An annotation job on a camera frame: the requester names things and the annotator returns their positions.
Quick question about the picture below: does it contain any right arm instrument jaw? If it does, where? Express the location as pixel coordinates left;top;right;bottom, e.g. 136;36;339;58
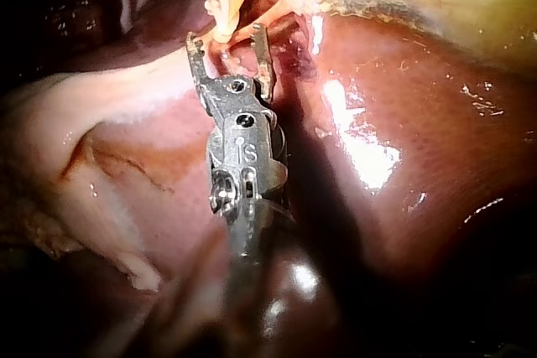
252;23;274;102
185;31;210;84

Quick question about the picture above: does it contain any pale fatty tissue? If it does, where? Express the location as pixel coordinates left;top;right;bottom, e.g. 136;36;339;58
0;49;223;294

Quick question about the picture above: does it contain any dark red liver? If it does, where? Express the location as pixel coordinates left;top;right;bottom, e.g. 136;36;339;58
0;0;537;358

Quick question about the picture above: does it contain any right arm instrument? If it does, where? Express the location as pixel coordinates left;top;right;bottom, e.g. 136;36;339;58
199;75;295;265

